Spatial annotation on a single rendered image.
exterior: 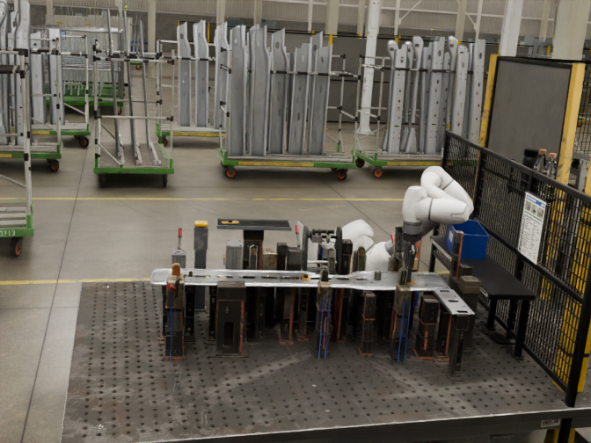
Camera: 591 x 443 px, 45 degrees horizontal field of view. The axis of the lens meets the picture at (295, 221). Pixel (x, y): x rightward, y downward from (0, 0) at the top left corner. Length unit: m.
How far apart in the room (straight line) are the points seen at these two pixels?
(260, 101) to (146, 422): 7.78
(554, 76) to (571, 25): 5.44
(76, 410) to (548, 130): 3.87
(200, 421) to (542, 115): 3.69
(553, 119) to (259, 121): 5.54
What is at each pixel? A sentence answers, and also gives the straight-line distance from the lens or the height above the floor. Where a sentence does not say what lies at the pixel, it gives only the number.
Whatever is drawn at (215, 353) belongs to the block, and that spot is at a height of 0.71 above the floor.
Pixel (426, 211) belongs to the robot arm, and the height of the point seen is 1.37.
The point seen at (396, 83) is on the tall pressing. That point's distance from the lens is 11.05.
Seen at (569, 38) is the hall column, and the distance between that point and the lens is 10.90.
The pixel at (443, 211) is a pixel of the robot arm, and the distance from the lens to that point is 3.21.
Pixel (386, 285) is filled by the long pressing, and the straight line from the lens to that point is 3.33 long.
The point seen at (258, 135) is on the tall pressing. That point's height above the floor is 0.59.
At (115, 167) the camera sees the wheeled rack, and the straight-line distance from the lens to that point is 9.27.
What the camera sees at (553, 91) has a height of 1.78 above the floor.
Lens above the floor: 2.13
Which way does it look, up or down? 15 degrees down
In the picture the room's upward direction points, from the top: 4 degrees clockwise
